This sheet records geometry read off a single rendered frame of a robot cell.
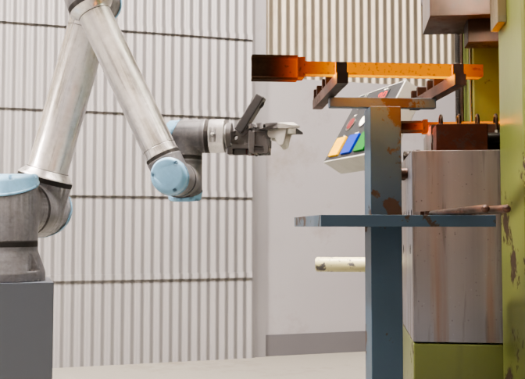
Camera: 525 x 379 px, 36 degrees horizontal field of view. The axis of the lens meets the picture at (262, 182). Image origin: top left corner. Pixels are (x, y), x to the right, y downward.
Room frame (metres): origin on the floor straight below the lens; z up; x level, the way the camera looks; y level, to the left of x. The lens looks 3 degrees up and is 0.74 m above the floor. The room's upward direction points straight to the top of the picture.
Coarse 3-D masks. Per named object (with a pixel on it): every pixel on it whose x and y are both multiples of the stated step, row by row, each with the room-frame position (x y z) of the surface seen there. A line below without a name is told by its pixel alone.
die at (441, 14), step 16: (432, 0) 2.01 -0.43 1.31; (448, 0) 2.01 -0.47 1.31; (464, 0) 2.00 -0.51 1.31; (480, 0) 2.00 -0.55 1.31; (432, 16) 2.02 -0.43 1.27; (448, 16) 2.02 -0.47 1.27; (464, 16) 2.02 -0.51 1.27; (480, 16) 2.02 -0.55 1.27; (432, 32) 2.18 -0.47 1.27; (448, 32) 2.18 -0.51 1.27
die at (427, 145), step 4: (432, 124) 2.06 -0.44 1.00; (488, 124) 2.00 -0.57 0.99; (492, 124) 2.00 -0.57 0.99; (432, 128) 2.01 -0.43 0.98; (488, 128) 2.00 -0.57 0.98; (492, 128) 2.00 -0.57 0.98; (428, 132) 2.08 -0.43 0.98; (432, 132) 2.01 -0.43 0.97; (488, 132) 2.00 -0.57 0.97; (428, 136) 2.08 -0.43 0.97; (424, 140) 2.18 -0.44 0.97; (428, 140) 2.08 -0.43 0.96; (424, 144) 2.19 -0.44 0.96; (428, 144) 2.08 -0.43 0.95; (424, 148) 2.19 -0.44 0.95; (428, 148) 2.08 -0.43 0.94; (432, 148) 2.01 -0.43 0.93; (488, 148) 2.00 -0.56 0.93; (492, 148) 2.00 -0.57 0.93; (496, 148) 2.00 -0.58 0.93
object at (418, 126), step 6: (414, 120) 2.08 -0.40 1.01; (420, 120) 2.08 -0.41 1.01; (426, 120) 2.07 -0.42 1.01; (402, 126) 2.09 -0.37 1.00; (408, 126) 2.09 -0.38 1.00; (414, 126) 2.09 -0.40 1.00; (420, 126) 2.08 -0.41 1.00; (426, 126) 2.07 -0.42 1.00; (402, 132) 2.09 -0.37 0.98; (408, 132) 2.09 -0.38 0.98; (414, 132) 2.09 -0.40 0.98; (420, 132) 2.09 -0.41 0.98; (426, 132) 2.07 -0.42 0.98
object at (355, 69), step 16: (256, 64) 1.41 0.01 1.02; (272, 64) 1.41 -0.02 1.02; (288, 64) 1.41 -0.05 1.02; (304, 64) 1.40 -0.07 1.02; (320, 64) 1.41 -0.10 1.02; (352, 64) 1.41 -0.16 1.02; (368, 64) 1.42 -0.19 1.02; (384, 64) 1.42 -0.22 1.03; (400, 64) 1.42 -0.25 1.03; (416, 64) 1.42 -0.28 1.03; (432, 64) 1.43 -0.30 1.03; (448, 64) 1.43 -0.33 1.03; (464, 64) 1.43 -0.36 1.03; (256, 80) 1.42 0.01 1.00; (272, 80) 1.42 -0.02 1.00; (288, 80) 1.42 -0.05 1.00
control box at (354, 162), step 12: (396, 84) 2.56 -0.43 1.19; (408, 84) 2.52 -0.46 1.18; (360, 96) 2.82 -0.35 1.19; (372, 96) 2.71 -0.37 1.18; (384, 96) 2.59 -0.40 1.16; (396, 96) 2.51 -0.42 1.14; (408, 96) 2.52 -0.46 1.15; (348, 120) 2.79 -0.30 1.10; (408, 120) 2.52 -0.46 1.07; (348, 132) 2.72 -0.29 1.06; (360, 132) 2.62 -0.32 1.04; (336, 156) 2.70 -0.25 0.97; (348, 156) 2.60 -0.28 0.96; (360, 156) 2.52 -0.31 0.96; (336, 168) 2.77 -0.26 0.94; (348, 168) 2.70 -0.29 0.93; (360, 168) 2.63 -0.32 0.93
